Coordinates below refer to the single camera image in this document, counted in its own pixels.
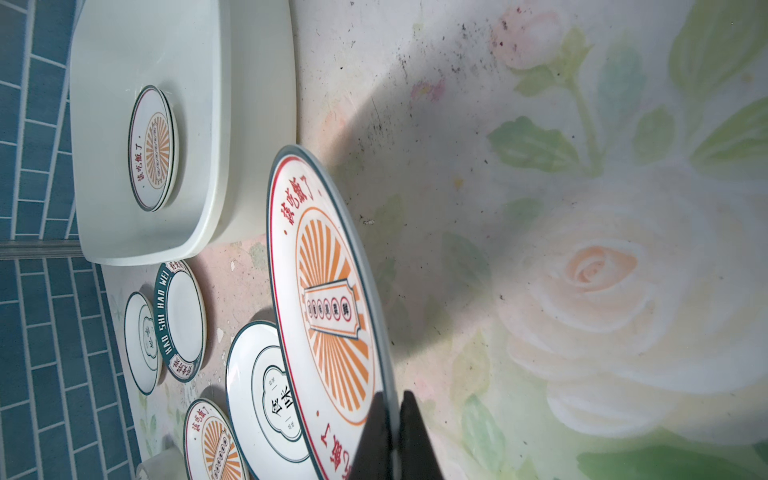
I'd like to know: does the orange sunburst plate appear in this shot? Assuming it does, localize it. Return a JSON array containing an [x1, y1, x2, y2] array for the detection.
[[183, 398, 250, 480], [266, 145, 399, 479], [127, 85, 172, 212]]

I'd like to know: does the white plastic bin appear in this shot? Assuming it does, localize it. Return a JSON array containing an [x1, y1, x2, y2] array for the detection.
[[69, 1, 297, 266]]

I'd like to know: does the green rim plate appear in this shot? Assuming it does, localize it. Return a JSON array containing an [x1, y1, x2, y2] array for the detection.
[[168, 105, 180, 196], [153, 260, 207, 383]]

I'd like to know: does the white clover plate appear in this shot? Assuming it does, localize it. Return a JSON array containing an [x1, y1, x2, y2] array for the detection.
[[123, 291, 163, 396], [226, 320, 317, 479]]

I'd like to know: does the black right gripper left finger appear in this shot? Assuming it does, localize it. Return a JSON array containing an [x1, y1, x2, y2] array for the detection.
[[348, 392, 392, 480]]

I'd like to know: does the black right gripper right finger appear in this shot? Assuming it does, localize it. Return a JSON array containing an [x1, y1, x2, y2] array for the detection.
[[398, 390, 444, 480]]

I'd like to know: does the white clover plate centre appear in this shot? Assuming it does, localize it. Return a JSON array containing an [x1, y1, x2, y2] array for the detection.
[[226, 320, 317, 479]]

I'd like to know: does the white clover plate left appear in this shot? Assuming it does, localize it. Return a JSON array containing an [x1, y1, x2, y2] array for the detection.
[[123, 291, 163, 396]]

